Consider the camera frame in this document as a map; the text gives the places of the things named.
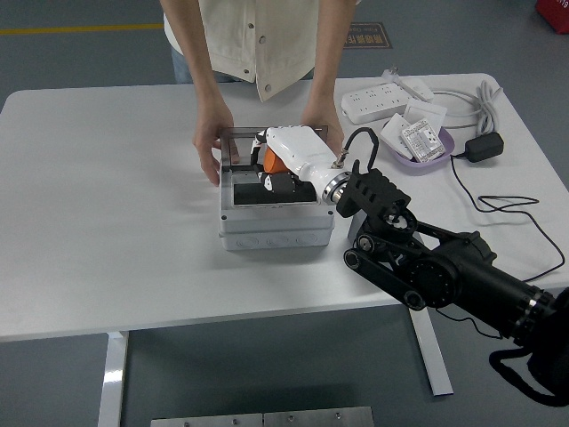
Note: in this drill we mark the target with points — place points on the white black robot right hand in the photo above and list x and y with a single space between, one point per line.
298 147

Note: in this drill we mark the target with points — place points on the person's right hand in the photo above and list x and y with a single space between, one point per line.
206 142

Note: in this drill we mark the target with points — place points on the person's left hand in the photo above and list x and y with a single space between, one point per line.
333 129

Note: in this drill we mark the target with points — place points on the orange cylindrical battery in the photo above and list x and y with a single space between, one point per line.
272 163

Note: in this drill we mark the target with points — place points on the grey box cover frame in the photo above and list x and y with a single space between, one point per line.
275 218

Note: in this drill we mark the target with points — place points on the person's right forearm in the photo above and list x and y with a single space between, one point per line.
200 66

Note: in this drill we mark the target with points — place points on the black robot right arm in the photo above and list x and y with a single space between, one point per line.
444 271

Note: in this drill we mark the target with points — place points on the person's left forearm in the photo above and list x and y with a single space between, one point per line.
326 66

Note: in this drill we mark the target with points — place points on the grey junction box base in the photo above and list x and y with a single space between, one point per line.
275 241

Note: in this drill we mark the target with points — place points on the white power strip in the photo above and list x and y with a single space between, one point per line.
373 104

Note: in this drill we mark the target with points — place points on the white plain socket panel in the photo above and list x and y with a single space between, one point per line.
393 133

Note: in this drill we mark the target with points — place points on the white power plug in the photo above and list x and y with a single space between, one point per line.
391 75

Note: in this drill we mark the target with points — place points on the labelled white socket panel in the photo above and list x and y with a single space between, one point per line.
422 140

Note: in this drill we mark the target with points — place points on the white square socket panel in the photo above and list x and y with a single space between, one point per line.
422 109

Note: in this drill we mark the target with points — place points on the purple plastic tray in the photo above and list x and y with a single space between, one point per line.
422 168

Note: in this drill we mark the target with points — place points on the dark floor sign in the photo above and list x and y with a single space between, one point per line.
369 35

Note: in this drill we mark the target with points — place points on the person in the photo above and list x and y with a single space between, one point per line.
249 35

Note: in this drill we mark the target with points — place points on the black power adapter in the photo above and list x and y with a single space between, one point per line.
484 147

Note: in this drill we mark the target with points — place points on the white table leg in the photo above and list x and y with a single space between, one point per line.
113 378
433 356

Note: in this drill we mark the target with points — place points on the red object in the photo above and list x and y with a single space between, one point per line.
553 13

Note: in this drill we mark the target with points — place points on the grey metal plate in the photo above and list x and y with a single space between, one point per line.
320 418
209 421

